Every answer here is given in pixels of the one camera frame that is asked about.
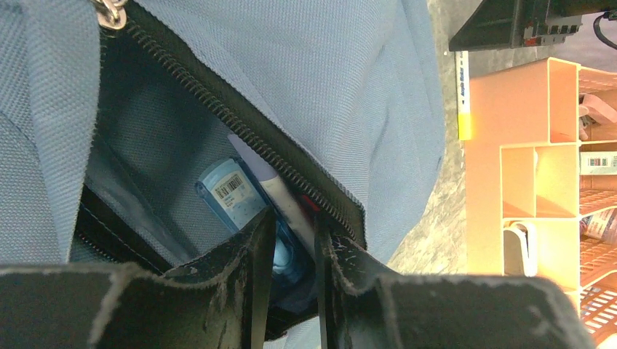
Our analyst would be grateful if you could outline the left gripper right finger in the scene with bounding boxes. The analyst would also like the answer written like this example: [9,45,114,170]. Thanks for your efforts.
[316,217,594,348]

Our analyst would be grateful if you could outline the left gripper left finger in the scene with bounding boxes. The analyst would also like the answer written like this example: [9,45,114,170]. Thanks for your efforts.
[1,209,276,348]

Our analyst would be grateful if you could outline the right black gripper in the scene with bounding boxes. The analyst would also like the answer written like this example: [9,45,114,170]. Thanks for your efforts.
[448,0,616,52]

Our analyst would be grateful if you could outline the yellow pen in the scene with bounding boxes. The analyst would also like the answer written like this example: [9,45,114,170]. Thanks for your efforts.
[455,51,472,141]

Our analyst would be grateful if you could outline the blue-grey backpack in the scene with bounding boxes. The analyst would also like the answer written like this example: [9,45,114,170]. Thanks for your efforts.
[0,0,447,349]

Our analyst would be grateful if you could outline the pink highlighter marker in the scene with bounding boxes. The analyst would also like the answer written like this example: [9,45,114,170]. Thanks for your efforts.
[295,194,321,217]

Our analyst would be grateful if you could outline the orange plastic desk organizer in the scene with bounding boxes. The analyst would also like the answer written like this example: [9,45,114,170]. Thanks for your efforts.
[465,57,616,348]

